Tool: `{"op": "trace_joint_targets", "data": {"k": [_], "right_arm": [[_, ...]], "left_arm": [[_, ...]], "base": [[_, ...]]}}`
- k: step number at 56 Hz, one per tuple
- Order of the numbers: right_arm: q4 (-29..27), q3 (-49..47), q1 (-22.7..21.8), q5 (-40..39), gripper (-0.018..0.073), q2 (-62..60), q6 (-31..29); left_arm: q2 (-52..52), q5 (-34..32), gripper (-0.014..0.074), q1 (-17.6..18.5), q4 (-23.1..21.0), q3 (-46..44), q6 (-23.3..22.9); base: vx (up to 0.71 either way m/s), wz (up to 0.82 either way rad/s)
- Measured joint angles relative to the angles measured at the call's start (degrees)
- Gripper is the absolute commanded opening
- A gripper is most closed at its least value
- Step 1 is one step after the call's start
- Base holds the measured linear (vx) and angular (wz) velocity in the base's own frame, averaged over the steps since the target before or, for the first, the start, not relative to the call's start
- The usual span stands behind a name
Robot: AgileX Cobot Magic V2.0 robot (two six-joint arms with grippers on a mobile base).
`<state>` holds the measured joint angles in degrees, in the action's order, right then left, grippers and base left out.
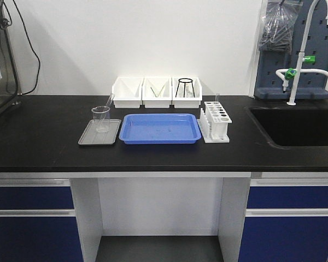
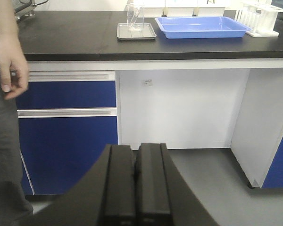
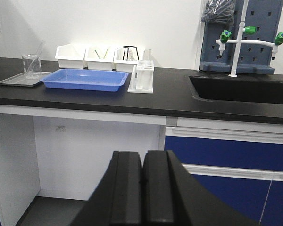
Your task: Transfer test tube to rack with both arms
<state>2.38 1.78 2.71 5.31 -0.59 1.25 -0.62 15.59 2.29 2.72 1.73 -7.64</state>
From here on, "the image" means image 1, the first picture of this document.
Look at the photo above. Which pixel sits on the clear plastic bag of pegs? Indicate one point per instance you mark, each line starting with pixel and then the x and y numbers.
pixel 278 25

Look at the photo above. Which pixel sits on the blue pegboard drying rack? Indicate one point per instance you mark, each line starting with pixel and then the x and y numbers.
pixel 311 86

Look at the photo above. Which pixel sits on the white gooseneck lab faucet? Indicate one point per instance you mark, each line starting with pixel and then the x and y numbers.
pixel 287 74

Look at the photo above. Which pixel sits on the left blue cabinet drawers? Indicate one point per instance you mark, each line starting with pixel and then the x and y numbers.
pixel 38 221

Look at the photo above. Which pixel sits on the blue plastic tray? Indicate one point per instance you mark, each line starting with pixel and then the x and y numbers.
pixel 159 129

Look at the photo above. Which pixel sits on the right blue cabinet drawers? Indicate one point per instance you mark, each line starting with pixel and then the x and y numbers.
pixel 286 220

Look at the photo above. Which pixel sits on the clear glass test tube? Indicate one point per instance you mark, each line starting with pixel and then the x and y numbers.
pixel 110 100

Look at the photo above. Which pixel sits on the test tube in rack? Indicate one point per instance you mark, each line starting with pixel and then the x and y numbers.
pixel 217 95

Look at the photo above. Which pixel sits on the glass fume enclosure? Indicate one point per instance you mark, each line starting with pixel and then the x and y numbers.
pixel 9 84

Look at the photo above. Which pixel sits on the white storage bin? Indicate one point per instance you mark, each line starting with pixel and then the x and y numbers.
pixel 187 103
pixel 128 92
pixel 157 92

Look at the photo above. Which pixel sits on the clear glass beaker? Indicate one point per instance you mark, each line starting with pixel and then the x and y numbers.
pixel 101 118

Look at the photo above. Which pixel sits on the right white storage bin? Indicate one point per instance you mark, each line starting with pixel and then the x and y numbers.
pixel 187 103

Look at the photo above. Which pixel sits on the black sink basin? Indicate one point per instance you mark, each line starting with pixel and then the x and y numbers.
pixel 286 127

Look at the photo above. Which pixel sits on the middle white storage bin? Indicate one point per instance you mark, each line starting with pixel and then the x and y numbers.
pixel 157 92

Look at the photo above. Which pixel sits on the left white storage bin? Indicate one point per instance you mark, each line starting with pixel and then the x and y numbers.
pixel 128 92

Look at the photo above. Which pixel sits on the black wire tripod stand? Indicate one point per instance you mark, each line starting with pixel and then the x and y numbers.
pixel 179 89

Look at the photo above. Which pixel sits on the grey plastic tray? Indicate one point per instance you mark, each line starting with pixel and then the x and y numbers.
pixel 91 136

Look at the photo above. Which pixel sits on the white test tube rack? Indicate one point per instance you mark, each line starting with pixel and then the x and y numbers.
pixel 213 123

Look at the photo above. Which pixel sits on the blue cabinet drawers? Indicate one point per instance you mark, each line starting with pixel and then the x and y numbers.
pixel 286 220
pixel 38 221

